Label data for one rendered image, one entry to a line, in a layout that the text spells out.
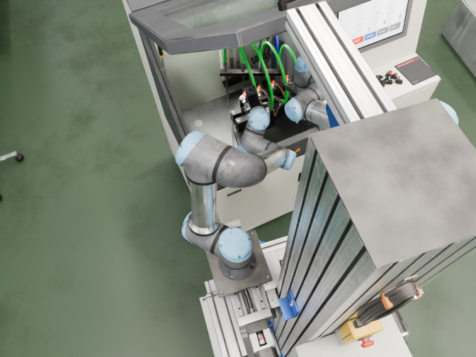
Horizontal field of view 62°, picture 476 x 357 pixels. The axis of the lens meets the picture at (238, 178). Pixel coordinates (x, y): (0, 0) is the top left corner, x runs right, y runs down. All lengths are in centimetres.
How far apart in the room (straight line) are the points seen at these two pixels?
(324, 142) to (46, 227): 267
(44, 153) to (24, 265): 92
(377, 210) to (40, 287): 261
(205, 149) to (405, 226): 63
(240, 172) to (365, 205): 51
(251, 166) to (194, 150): 17
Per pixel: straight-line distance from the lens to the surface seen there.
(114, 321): 276
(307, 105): 135
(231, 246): 140
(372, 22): 217
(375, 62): 234
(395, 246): 63
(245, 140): 148
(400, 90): 229
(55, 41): 436
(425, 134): 74
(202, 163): 110
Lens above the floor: 258
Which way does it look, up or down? 61 degrees down
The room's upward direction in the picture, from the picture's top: 4 degrees counter-clockwise
